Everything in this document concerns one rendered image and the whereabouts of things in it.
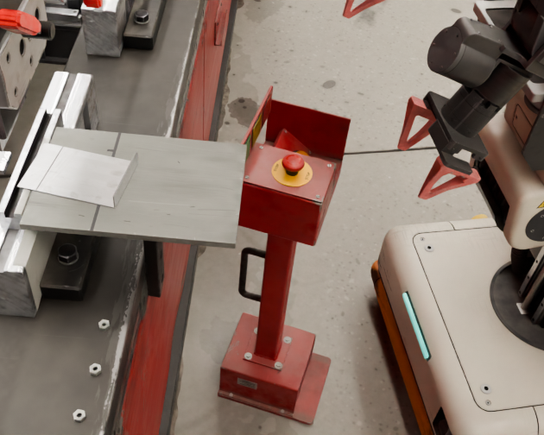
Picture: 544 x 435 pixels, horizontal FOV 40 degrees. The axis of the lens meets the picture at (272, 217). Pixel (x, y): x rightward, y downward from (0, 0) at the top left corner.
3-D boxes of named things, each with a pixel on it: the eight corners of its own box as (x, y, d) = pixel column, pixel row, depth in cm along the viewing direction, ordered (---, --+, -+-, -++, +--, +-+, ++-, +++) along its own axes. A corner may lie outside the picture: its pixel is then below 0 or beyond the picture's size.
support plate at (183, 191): (235, 249, 91) (235, 243, 90) (20, 229, 90) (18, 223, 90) (246, 149, 103) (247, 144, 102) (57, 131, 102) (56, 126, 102)
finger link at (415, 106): (392, 167, 101) (436, 117, 95) (378, 131, 105) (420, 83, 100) (429, 179, 104) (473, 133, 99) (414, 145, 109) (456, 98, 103)
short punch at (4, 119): (10, 153, 86) (-7, 87, 79) (-7, 151, 86) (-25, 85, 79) (34, 98, 93) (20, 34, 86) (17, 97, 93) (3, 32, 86)
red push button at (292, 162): (299, 185, 130) (301, 170, 127) (277, 179, 130) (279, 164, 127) (305, 170, 132) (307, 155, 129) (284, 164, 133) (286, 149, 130)
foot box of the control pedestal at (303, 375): (312, 426, 183) (318, 402, 174) (217, 395, 186) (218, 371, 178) (331, 360, 196) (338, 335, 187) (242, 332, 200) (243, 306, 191)
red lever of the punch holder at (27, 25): (24, 9, 64) (55, 22, 74) (-23, 4, 64) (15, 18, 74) (22, 29, 65) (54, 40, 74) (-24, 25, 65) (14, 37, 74)
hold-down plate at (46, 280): (83, 302, 98) (80, 289, 95) (41, 299, 97) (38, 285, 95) (125, 148, 118) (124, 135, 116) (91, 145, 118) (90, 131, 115)
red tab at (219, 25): (221, 46, 193) (222, 23, 188) (213, 45, 193) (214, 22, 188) (227, 14, 203) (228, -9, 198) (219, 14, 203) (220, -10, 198)
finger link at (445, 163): (407, 204, 96) (454, 154, 91) (392, 166, 101) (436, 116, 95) (445, 216, 99) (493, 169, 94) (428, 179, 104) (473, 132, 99)
